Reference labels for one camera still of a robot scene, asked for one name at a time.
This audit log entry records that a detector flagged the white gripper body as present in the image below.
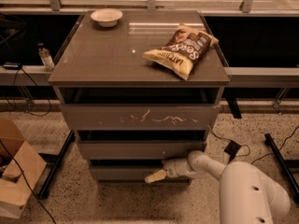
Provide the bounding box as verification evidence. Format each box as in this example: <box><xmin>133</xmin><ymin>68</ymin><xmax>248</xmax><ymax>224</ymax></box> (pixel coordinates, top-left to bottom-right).
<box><xmin>163</xmin><ymin>158</ymin><xmax>191</xmax><ymax>178</ymax></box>

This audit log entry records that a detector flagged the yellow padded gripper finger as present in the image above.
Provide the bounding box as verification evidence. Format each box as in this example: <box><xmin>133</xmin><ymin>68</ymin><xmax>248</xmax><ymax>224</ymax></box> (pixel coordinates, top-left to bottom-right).
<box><xmin>145</xmin><ymin>169</ymin><xmax>166</xmax><ymax>184</ymax></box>

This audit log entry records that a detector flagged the grey bottom drawer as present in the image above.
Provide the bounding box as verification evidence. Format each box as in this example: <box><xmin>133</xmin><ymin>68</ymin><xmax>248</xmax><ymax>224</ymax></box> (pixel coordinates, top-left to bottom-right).
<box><xmin>88</xmin><ymin>165</ymin><xmax>198</xmax><ymax>182</ymax></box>

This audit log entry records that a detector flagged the grey drawer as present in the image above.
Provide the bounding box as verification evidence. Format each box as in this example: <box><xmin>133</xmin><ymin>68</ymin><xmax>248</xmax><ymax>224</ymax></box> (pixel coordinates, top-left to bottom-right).
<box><xmin>78</xmin><ymin>141</ymin><xmax>206</xmax><ymax>160</ymax></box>
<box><xmin>61</xmin><ymin>104</ymin><xmax>220</xmax><ymax>131</ymax></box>
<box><xmin>88</xmin><ymin>165</ymin><xmax>198</xmax><ymax>182</ymax></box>

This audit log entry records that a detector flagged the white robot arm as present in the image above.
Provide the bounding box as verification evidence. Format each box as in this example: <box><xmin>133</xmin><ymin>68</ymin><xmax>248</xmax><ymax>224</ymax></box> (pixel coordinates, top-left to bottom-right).
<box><xmin>145</xmin><ymin>150</ymin><xmax>291</xmax><ymax>224</ymax></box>

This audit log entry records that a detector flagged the grey middle drawer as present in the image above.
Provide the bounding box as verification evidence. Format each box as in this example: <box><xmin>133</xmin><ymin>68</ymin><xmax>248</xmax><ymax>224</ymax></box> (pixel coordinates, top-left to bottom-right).
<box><xmin>78</xmin><ymin>141</ymin><xmax>206</xmax><ymax>160</ymax></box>

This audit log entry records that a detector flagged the grey top drawer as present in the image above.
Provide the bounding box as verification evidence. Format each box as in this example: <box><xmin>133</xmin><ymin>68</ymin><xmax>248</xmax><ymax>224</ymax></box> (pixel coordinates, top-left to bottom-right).
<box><xmin>61</xmin><ymin>104</ymin><xmax>220</xmax><ymax>131</ymax></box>

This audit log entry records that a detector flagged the black power adapter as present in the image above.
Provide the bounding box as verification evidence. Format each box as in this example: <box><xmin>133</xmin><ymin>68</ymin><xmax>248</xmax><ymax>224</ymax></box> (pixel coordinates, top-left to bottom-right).
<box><xmin>224</xmin><ymin>141</ymin><xmax>241</xmax><ymax>158</ymax></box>

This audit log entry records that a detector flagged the black right stand leg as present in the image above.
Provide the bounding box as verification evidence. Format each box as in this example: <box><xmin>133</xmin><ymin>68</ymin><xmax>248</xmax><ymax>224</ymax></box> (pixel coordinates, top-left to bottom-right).
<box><xmin>264</xmin><ymin>133</ymin><xmax>299</xmax><ymax>204</ymax></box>

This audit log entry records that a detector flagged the black stand leg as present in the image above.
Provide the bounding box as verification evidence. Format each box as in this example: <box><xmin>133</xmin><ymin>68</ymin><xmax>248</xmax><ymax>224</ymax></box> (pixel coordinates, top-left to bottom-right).
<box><xmin>37</xmin><ymin>131</ymin><xmax>75</xmax><ymax>200</ymax></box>
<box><xmin>264</xmin><ymin>133</ymin><xmax>299</xmax><ymax>204</ymax></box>

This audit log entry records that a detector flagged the black left stand leg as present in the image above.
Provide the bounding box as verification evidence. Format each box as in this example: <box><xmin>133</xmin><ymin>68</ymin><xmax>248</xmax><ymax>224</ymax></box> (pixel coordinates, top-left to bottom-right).
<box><xmin>37</xmin><ymin>131</ymin><xmax>75</xmax><ymax>200</ymax></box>

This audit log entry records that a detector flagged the yellow brown chip bag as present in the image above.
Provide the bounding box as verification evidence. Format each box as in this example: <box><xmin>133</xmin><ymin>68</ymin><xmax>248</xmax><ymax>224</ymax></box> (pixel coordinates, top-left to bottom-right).
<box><xmin>143</xmin><ymin>23</ymin><xmax>219</xmax><ymax>80</ymax></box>

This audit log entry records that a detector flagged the cardboard box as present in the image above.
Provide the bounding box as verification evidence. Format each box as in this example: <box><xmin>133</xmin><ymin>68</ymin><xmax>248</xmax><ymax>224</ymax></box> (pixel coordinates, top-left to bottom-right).
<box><xmin>0</xmin><ymin>119</ymin><xmax>46</xmax><ymax>218</ymax></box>

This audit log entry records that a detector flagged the small glass bottle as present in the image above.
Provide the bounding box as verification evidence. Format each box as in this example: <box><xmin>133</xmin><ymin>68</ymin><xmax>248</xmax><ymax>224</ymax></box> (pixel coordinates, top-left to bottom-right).
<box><xmin>37</xmin><ymin>43</ymin><xmax>55</xmax><ymax>72</ymax></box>

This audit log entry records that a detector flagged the white ceramic bowl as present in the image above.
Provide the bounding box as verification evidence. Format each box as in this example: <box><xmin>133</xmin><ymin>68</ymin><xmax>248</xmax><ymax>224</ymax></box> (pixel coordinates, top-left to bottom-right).
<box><xmin>91</xmin><ymin>8</ymin><xmax>122</xmax><ymax>27</ymax></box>

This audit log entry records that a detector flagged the small black device on ledge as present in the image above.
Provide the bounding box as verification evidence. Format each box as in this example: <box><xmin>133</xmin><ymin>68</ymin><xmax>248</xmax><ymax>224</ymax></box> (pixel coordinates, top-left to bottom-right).
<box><xmin>3</xmin><ymin>62</ymin><xmax>22</xmax><ymax>70</ymax></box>

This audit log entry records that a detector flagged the black cable over box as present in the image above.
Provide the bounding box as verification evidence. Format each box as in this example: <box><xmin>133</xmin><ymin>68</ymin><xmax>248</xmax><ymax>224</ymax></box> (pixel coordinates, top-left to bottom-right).
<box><xmin>0</xmin><ymin>138</ymin><xmax>59</xmax><ymax>224</ymax></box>

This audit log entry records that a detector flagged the black hanging cable left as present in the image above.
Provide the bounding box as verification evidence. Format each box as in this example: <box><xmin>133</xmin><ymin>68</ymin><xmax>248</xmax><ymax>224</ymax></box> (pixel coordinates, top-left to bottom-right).
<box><xmin>0</xmin><ymin>31</ymin><xmax>52</xmax><ymax>118</ymax></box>

